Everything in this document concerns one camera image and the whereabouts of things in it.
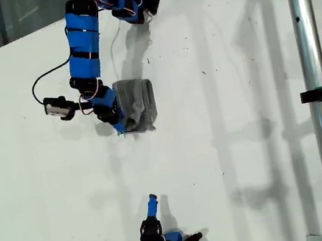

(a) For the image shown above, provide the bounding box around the grey terry towel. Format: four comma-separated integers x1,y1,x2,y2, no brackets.
110,74,161,137

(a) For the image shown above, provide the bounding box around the short black camera stalk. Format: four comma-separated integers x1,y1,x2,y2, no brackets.
181,231,205,241
57,98,83,122

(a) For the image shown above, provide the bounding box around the silver black camera box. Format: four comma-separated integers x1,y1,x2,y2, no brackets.
42,94,70,120

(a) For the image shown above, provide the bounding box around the black camera cable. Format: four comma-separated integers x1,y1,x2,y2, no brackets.
22,27,79,107

